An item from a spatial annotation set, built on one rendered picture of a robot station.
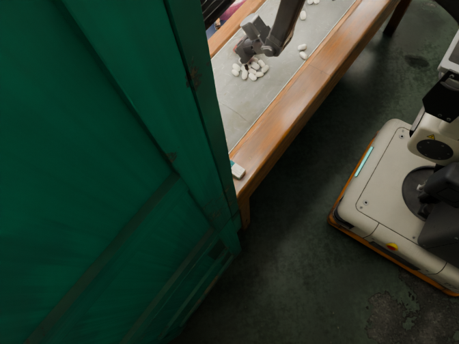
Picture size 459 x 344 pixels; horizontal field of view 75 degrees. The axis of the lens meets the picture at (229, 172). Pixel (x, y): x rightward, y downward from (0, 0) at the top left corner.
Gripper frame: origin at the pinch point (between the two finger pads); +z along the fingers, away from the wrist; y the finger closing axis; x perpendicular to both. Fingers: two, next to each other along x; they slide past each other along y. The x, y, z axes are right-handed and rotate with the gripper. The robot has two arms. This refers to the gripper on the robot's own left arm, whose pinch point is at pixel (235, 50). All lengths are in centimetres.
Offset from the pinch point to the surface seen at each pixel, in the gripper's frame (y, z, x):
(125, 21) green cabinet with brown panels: 54, -81, -34
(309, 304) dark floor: 54, -16, 110
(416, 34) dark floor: -132, 14, 90
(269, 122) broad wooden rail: 18.4, -23.4, 17.6
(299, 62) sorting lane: -10.1, -16.3, 15.6
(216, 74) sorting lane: 11.9, 0.4, 1.1
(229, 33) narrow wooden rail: -4.3, 4.1, -4.8
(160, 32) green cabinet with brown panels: 52, -79, -32
